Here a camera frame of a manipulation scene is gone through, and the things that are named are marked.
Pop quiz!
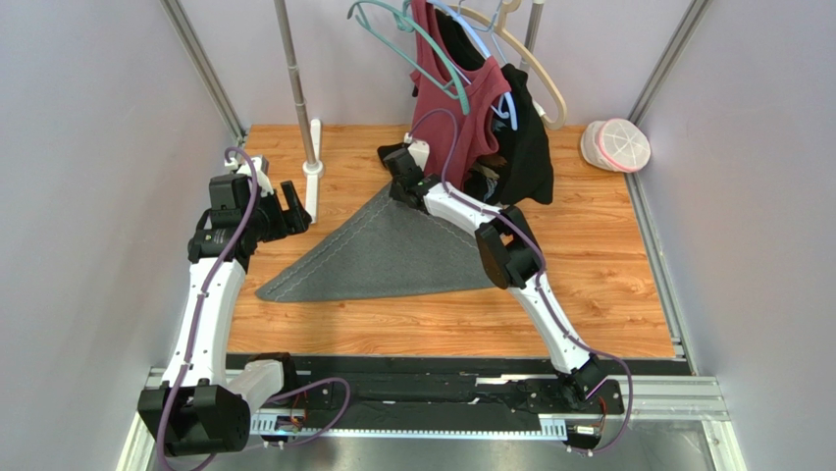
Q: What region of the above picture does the white rack base foot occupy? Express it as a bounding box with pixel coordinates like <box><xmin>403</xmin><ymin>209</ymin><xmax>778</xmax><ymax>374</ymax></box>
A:
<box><xmin>301</xmin><ymin>119</ymin><xmax>325</xmax><ymax>224</ymax></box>

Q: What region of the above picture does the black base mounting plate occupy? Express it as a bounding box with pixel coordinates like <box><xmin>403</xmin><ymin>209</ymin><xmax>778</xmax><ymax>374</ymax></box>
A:
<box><xmin>225</xmin><ymin>352</ymin><xmax>694</xmax><ymax>436</ymax></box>

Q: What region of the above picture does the teal plastic hanger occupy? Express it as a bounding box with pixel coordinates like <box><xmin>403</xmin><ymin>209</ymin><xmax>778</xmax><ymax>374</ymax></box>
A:
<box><xmin>346</xmin><ymin>1</ymin><xmax>471</xmax><ymax>116</ymax></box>

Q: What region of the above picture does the grey cloth napkin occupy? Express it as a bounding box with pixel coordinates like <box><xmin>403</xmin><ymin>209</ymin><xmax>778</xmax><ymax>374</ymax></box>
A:
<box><xmin>256</xmin><ymin>186</ymin><xmax>493</xmax><ymax>303</ymax></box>

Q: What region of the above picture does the grey rack pole right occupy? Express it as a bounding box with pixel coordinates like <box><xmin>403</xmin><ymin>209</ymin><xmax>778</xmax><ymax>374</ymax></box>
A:
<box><xmin>524</xmin><ymin>0</ymin><xmax>546</xmax><ymax>52</ymax></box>

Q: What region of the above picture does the maroon tank top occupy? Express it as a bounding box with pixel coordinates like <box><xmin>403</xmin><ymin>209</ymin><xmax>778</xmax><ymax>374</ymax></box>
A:
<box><xmin>410</xmin><ymin>1</ymin><xmax>510</xmax><ymax>189</ymax></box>

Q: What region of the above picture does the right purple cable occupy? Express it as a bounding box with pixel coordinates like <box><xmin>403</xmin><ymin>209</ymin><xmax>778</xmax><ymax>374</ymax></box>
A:
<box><xmin>407</xmin><ymin>107</ymin><xmax>635</xmax><ymax>455</ymax></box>

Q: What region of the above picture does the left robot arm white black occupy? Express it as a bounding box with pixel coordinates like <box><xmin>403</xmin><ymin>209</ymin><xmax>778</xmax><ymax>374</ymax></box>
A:
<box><xmin>137</xmin><ymin>175</ymin><xmax>312</xmax><ymax>461</ymax></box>

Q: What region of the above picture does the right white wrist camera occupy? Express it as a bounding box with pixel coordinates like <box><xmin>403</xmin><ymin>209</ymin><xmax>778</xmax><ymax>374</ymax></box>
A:
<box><xmin>403</xmin><ymin>133</ymin><xmax>431</xmax><ymax>171</ymax></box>

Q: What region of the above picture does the grey rack pole left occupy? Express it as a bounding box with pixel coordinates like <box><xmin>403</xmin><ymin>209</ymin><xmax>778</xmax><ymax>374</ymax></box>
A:
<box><xmin>273</xmin><ymin>0</ymin><xmax>312</xmax><ymax>132</ymax></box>

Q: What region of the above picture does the light blue plastic hanger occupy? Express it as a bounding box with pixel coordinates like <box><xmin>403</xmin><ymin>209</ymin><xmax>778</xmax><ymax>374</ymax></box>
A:
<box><xmin>429</xmin><ymin>1</ymin><xmax>519</xmax><ymax>131</ymax></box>

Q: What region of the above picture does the beige wooden hanger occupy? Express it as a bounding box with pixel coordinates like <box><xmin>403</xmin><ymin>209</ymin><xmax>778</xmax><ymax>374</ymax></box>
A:
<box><xmin>455</xmin><ymin>1</ymin><xmax>567</xmax><ymax>131</ymax></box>

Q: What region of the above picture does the black t-shirt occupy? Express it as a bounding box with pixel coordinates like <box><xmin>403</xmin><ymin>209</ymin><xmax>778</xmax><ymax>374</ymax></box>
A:
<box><xmin>376</xmin><ymin>7</ymin><xmax>555</xmax><ymax>207</ymax></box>

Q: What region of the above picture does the grey rack pole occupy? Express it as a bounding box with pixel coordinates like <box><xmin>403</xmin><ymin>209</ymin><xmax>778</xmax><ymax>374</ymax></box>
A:
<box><xmin>524</xmin><ymin>0</ymin><xmax>546</xmax><ymax>52</ymax></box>
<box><xmin>273</xmin><ymin>0</ymin><xmax>312</xmax><ymax>132</ymax></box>

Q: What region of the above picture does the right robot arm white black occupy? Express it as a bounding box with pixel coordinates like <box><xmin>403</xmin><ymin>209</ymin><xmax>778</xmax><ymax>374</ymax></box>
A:
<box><xmin>382</xmin><ymin>148</ymin><xmax>606</xmax><ymax>401</ymax></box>

